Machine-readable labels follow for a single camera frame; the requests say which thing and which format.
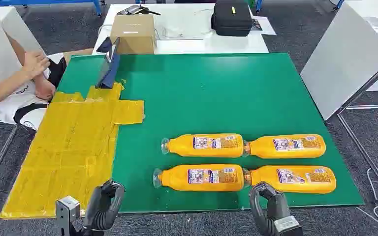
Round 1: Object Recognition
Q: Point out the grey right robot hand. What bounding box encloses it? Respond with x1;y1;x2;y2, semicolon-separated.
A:
248;181;291;236

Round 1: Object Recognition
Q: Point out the green table mat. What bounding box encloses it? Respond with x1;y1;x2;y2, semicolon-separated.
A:
57;53;365;214

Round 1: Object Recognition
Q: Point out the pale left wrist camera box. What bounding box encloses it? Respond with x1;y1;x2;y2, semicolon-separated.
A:
55;196;81;236

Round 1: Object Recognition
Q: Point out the black carry bag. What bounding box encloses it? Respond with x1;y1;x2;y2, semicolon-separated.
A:
210;0;253;37

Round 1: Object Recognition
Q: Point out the yellow sheet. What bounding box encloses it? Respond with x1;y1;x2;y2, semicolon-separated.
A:
0;82;145;220

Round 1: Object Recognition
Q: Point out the blue metal frame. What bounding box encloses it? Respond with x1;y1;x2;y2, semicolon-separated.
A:
0;0;102;17

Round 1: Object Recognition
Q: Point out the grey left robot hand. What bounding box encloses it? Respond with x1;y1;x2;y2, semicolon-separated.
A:
82;179;126;236

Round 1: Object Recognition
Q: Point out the white floor cable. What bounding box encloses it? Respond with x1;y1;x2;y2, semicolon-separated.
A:
355;167;378;236

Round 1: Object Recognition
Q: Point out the large white panel board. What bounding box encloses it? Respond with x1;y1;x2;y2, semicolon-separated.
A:
299;1;378;121

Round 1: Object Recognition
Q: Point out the person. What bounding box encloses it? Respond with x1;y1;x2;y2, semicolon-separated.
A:
0;32;94;132

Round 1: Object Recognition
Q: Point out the white table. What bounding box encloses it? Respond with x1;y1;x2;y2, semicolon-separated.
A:
92;2;270;56

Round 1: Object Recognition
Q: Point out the printed paper booklet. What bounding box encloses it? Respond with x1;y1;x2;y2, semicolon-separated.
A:
250;15;277;36

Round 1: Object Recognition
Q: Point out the dark blue tablet stand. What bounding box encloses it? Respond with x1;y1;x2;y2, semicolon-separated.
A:
94;36;122;90

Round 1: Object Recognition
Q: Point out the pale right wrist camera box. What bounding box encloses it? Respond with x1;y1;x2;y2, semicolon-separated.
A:
273;215;304;236

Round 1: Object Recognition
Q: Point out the thin white table cable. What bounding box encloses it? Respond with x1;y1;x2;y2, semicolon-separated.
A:
154;7;215;40

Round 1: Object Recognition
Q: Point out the black flat device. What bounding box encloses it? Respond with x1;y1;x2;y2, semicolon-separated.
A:
116;4;161;17

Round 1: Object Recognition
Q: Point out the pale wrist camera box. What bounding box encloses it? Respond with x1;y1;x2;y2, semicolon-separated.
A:
55;196;81;236
273;215;304;236

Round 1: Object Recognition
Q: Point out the brown cardboard box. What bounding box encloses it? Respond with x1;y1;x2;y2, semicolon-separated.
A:
109;14;158;56

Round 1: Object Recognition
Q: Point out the orange drink bottle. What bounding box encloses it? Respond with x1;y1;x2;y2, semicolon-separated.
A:
161;133;245;159
243;165;337;195
152;164;246;192
243;133;327;160

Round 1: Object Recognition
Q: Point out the steel panel stand frame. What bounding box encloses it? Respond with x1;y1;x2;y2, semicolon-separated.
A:
326;57;378;206

